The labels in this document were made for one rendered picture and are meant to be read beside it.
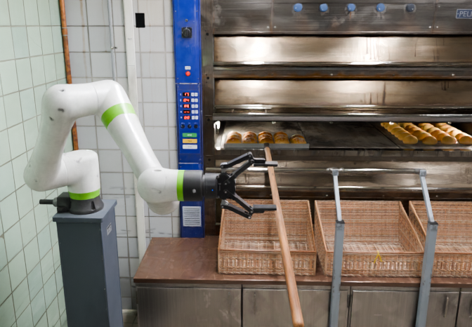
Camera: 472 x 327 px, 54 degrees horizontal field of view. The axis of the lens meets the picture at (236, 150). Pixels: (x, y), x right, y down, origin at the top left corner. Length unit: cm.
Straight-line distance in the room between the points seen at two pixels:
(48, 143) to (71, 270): 62
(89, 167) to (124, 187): 119
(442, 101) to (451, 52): 29
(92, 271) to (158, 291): 76
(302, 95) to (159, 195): 170
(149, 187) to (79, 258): 80
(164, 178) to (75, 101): 43
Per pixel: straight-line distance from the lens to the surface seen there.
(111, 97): 163
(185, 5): 283
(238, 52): 283
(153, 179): 134
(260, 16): 285
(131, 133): 156
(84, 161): 193
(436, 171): 321
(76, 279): 212
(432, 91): 307
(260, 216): 302
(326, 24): 288
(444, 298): 293
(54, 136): 169
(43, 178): 187
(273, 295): 272
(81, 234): 201
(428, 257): 270
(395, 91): 300
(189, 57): 283
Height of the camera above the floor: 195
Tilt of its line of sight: 15 degrees down
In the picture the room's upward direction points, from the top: straight up
